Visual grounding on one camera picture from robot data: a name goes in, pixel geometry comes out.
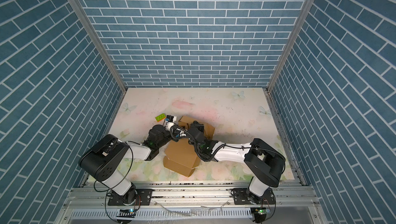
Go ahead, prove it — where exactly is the corner aluminium post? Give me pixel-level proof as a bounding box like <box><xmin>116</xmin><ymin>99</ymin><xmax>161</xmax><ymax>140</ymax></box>
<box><xmin>68</xmin><ymin>0</ymin><xmax>127</xmax><ymax>94</ymax></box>
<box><xmin>267</xmin><ymin>0</ymin><xmax>314</xmax><ymax>94</ymax></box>

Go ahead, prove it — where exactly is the brown cardboard box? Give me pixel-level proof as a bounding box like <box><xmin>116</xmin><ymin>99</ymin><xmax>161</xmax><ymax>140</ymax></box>
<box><xmin>163</xmin><ymin>116</ymin><xmax>215</xmax><ymax>178</ymax></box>

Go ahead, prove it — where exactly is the right corner aluminium post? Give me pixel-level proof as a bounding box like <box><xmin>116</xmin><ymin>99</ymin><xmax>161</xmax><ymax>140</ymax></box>
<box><xmin>267</xmin><ymin>0</ymin><xmax>314</xmax><ymax>94</ymax></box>

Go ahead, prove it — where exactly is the white slotted cable duct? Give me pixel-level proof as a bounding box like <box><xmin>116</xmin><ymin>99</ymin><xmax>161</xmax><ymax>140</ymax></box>
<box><xmin>70</xmin><ymin>207</ymin><xmax>252</xmax><ymax>220</ymax></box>

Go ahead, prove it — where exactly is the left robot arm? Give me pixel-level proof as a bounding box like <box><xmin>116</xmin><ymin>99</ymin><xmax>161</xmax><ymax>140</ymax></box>
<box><xmin>78</xmin><ymin>125</ymin><xmax>171</xmax><ymax>205</ymax></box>

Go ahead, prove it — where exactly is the green orange toy brick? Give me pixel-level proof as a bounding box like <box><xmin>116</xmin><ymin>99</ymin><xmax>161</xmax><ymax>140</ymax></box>
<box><xmin>155</xmin><ymin>113</ymin><xmax>167</xmax><ymax>122</ymax></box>

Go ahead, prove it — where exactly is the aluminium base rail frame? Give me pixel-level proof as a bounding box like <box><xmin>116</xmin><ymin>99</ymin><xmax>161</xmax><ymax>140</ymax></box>
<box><xmin>55</xmin><ymin>181</ymin><xmax>326</xmax><ymax>224</ymax></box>

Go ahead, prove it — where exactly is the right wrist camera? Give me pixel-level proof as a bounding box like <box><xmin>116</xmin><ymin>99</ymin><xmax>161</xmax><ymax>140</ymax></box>
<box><xmin>169</xmin><ymin>126</ymin><xmax>187</xmax><ymax>141</ymax></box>

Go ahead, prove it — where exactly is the left corner aluminium post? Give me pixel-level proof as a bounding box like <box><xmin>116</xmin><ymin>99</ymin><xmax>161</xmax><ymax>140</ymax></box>
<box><xmin>68</xmin><ymin>0</ymin><xmax>127</xmax><ymax>94</ymax></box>

